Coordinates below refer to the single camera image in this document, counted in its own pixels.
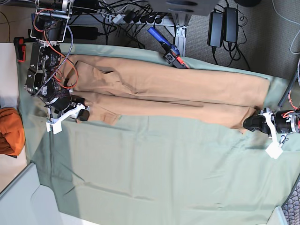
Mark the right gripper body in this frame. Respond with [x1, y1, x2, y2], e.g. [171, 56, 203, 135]
[60, 101, 90, 120]

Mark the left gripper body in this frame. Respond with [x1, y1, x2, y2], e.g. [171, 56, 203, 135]
[256, 109, 275, 135]

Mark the tan T-shirt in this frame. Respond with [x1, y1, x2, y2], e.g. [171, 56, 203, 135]
[61, 55, 270, 130]

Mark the blue clamp at table edge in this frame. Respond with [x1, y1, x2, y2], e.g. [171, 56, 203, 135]
[148, 27, 189, 69]

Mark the orange folded garment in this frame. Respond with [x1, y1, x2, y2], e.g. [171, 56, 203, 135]
[0, 107, 25, 157]

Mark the grey plastic bin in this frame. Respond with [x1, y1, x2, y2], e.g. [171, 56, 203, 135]
[0, 163, 63, 225]

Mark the black power brick left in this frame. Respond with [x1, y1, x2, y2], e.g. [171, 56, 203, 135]
[70, 26, 98, 40]

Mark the blue clamp with orange pad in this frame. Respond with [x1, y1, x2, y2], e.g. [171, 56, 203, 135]
[13, 37, 26, 62]

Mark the green table cloth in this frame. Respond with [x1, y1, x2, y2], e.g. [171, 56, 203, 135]
[16, 43, 300, 225]

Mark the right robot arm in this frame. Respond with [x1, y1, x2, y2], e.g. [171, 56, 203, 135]
[24, 0, 90, 121]

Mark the aluminium frame post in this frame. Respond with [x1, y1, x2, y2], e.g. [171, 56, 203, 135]
[172, 13, 191, 56]

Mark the black power adapter pair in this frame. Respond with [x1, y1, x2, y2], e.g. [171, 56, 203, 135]
[207, 7, 239, 47]

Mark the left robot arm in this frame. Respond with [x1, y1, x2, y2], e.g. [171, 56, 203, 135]
[243, 63, 300, 137]

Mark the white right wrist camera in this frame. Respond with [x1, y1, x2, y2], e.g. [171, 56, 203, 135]
[45, 103, 86, 135]

